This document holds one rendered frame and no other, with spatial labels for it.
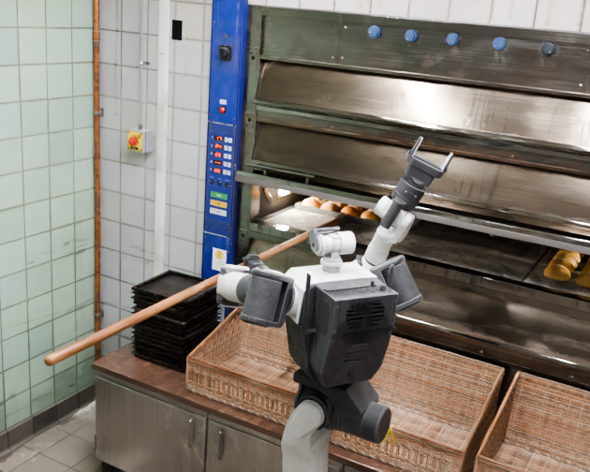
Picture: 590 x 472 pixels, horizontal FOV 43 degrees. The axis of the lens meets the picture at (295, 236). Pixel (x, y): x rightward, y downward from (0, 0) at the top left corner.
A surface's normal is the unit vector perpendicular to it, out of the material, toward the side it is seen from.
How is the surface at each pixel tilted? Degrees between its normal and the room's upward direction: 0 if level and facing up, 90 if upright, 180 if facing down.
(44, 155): 90
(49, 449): 0
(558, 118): 69
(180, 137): 90
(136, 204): 90
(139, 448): 90
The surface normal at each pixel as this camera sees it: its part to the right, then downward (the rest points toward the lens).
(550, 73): -0.48, 0.23
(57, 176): 0.87, 0.21
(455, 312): -0.43, -0.11
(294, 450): -0.41, 0.62
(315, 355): -0.90, 0.09
